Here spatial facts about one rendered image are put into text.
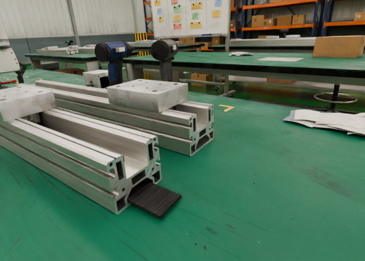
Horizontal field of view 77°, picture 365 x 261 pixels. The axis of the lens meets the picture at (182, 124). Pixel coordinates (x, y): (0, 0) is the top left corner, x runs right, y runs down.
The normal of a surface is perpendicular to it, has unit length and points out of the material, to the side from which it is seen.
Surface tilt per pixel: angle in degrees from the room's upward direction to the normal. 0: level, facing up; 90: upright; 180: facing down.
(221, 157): 0
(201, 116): 90
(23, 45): 90
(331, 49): 91
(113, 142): 90
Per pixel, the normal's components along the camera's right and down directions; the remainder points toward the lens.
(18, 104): 0.82, 0.18
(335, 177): -0.05, -0.93
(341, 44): -0.71, 0.25
